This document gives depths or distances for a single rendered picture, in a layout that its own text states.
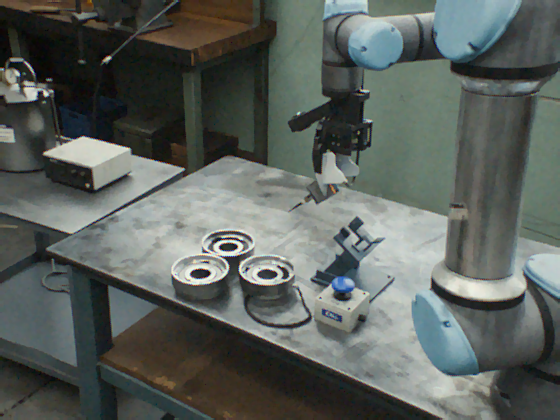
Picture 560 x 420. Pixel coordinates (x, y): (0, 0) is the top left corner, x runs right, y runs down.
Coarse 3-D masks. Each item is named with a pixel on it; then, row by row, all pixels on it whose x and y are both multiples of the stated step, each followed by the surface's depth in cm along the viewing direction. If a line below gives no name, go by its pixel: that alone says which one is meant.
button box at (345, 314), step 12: (324, 300) 126; (336, 300) 126; (348, 300) 126; (360, 300) 126; (324, 312) 127; (336, 312) 125; (348, 312) 124; (360, 312) 127; (336, 324) 126; (348, 324) 125
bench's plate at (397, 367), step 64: (192, 192) 174; (256, 192) 174; (64, 256) 147; (128, 256) 147; (320, 256) 148; (384, 256) 149; (256, 320) 128; (384, 320) 129; (384, 384) 115; (448, 384) 115
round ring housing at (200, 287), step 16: (192, 256) 140; (208, 256) 140; (176, 272) 136; (192, 272) 137; (208, 272) 138; (224, 272) 137; (176, 288) 133; (192, 288) 131; (208, 288) 132; (224, 288) 136
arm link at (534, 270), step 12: (528, 264) 102; (540, 264) 103; (552, 264) 103; (528, 276) 101; (540, 276) 100; (552, 276) 100; (528, 288) 100; (540, 288) 100; (552, 288) 98; (540, 300) 98; (552, 300) 99; (540, 312) 98; (552, 312) 98; (552, 324) 98; (552, 336) 98; (552, 348) 99; (540, 360) 100; (552, 360) 102; (552, 372) 103
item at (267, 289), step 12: (252, 264) 139; (276, 264) 140; (288, 264) 139; (240, 276) 134; (252, 276) 136; (264, 276) 139; (276, 276) 137; (252, 288) 132; (264, 288) 131; (276, 288) 132; (288, 288) 134; (264, 300) 133
